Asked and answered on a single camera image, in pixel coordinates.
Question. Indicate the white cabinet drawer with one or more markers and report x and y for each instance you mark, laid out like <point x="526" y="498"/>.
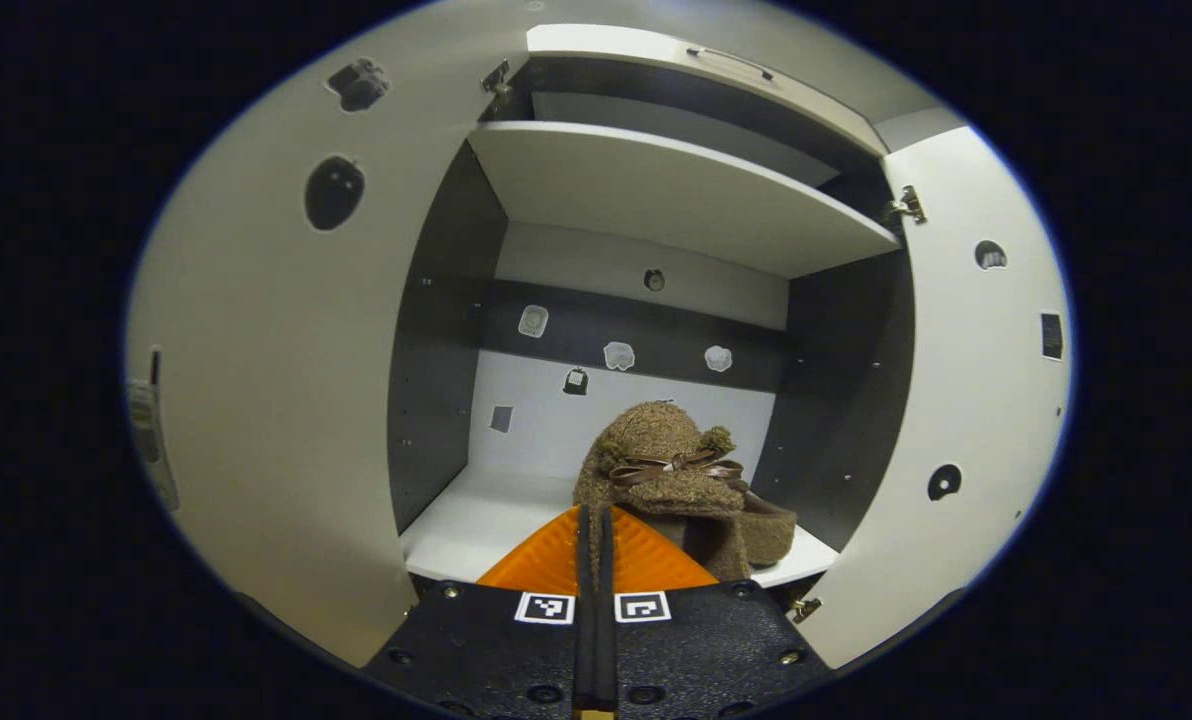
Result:
<point x="606" y="42"/>

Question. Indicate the white cabinet door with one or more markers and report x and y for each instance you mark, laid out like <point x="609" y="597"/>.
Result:
<point x="956" y="400"/>
<point x="276" y="350"/>

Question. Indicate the white shoe cabinet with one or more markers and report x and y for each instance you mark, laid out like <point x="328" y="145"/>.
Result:
<point x="536" y="445"/>

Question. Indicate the white cabinet shelf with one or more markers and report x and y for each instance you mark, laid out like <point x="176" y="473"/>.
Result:
<point x="676" y="190"/>

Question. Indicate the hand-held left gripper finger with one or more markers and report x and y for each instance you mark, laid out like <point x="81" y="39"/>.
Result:
<point x="604" y="640"/>
<point x="586" y="640"/>

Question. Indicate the metal door hinge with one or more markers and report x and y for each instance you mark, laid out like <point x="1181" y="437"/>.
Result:
<point x="803" y="609"/>
<point x="497" y="78"/>
<point x="904" y="207"/>

